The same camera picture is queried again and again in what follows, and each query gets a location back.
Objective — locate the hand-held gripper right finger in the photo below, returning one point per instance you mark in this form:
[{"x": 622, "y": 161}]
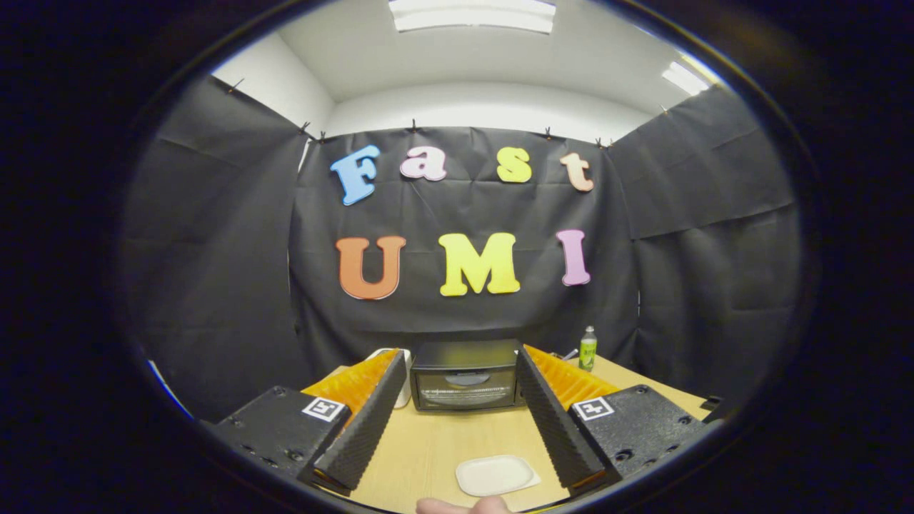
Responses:
[{"x": 553, "y": 428}]

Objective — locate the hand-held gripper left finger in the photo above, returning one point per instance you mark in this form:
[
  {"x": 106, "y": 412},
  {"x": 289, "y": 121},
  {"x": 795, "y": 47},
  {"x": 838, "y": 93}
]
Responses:
[{"x": 360, "y": 428}]

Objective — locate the black toaster oven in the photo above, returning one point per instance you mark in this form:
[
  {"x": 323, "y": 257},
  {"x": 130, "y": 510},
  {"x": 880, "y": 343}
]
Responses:
[{"x": 464, "y": 355}]

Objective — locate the white pop-up toaster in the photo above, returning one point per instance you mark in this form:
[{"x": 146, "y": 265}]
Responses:
[{"x": 406, "y": 371}]

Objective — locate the white plate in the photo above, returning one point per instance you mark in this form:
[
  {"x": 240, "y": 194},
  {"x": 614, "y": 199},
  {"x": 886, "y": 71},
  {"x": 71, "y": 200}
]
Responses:
[{"x": 498, "y": 475}]

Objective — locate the green drink bottle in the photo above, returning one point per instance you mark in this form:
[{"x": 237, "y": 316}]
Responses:
[{"x": 588, "y": 351}]

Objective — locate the black backdrop cloth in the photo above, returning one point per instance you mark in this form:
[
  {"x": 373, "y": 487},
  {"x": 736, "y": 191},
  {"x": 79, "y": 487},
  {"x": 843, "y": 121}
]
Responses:
[{"x": 457, "y": 321}]

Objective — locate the black chair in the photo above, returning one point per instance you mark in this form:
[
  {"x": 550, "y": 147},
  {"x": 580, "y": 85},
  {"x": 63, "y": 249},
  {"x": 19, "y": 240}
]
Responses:
[{"x": 710, "y": 402}]

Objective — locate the small ceiling light panel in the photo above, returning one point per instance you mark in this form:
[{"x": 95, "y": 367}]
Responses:
[{"x": 684, "y": 78}]

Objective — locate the large ceiling light panel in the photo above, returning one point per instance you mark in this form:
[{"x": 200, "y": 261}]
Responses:
[{"x": 473, "y": 14}]

